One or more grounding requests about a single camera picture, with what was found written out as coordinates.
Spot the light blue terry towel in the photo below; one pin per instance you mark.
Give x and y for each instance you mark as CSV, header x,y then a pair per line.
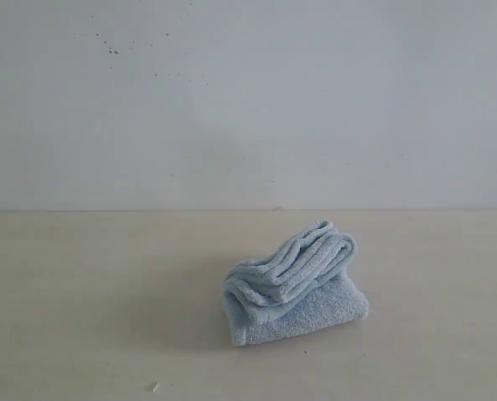
x,y
301,288

